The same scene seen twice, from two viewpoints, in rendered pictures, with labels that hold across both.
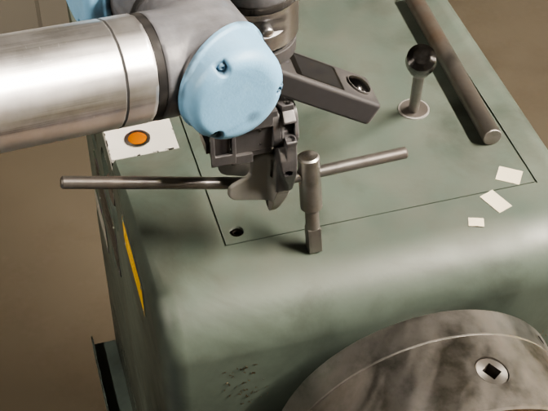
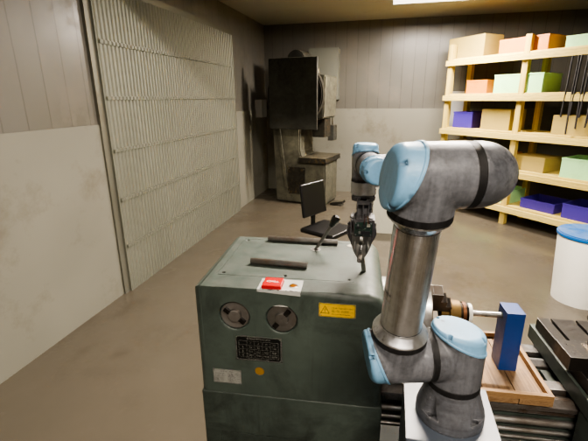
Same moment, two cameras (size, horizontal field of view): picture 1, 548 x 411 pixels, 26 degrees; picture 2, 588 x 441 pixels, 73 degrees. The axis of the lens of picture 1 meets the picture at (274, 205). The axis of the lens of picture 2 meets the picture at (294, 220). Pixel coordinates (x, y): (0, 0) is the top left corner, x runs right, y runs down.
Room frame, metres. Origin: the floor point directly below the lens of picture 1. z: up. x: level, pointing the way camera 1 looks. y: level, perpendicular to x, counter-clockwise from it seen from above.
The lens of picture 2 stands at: (0.53, 1.15, 1.81)
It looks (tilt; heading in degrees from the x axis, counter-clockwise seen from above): 17 degrees down; 295
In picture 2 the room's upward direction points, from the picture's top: straight up
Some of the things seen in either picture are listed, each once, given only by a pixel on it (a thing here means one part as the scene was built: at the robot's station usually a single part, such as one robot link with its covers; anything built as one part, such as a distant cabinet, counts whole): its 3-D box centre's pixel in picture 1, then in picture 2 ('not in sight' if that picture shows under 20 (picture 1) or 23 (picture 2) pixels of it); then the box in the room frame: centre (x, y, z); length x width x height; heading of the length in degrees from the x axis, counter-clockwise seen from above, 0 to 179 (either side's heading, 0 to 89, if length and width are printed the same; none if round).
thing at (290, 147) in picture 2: not in sight; (310, 129); (3.21, -5.36, 1.28); 1.31 x 1.20 x 2.56; 11
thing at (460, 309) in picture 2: not in sight; (452, 311); (0.54, -0.21, 1.08); 0.09 x 0.09 x 0.09; 16
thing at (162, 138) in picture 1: (135, 134); (281, 292); (1.03, 0.16, 1.23); 0.13 x 0.08 x 0.06; 16
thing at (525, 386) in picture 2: not in sight; (486, 361); (0.41, -0.25, 0.89); 0.36 x 0.30 x 0.04; 106
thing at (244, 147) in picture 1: (247, 89); (362, 214); (0.82, 0.02, 1.47); 0.09 x 0.08 x 0.12; 106
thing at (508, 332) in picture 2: not in sight; (507, 336); (0.36, -0.26, 1.00); 0.08 x 0.06 x 0.23; 106
